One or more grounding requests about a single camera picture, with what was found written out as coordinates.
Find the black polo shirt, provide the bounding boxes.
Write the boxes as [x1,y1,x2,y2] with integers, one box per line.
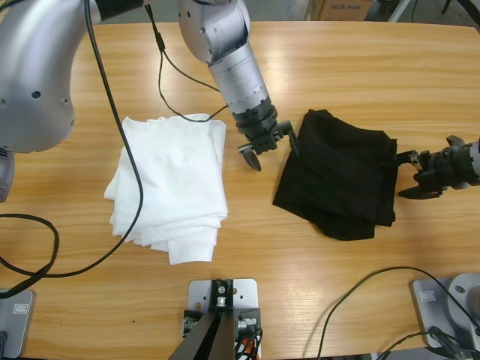
[271,108,398,242]

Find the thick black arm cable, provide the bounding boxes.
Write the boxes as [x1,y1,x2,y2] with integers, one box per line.
[0,0,146,299]

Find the long black table cable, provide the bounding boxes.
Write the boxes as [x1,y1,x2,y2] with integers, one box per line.
[316,266,480,360]

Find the black tripod leg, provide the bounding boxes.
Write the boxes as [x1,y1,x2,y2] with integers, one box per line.
[440,0,480,27]

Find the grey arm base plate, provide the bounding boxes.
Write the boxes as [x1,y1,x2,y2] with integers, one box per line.
[409,272,480,352]
[0,287,38,359]

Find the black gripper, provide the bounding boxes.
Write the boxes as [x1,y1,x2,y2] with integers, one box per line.
[389,143,473,200]
[234,106,302,173]

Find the black cable at base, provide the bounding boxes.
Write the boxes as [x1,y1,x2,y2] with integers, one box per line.
[385,325,480,360]

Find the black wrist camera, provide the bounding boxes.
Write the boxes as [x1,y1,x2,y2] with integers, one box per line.
[445,133,468,151]

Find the orange cable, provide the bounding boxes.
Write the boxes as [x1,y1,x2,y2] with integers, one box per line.
[238,334,260,356]

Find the grey metal stand leg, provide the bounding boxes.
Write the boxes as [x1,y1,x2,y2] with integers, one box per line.
[387,0,414,23]

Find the white printed cardboard box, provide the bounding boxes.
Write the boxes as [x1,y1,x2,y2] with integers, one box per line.
[302,0,374,22]

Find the dark camera post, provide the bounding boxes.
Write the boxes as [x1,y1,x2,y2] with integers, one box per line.
[166,277,236,360]

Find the white shirt pile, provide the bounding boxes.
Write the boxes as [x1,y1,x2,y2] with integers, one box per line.
[103,112,230,266]

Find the black metal corner bracket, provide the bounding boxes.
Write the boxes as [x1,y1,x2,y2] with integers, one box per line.
[181,308,206,337]
[234,307,263,341]

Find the white mount block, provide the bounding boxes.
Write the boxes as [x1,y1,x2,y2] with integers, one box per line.
[187,277,260,338]

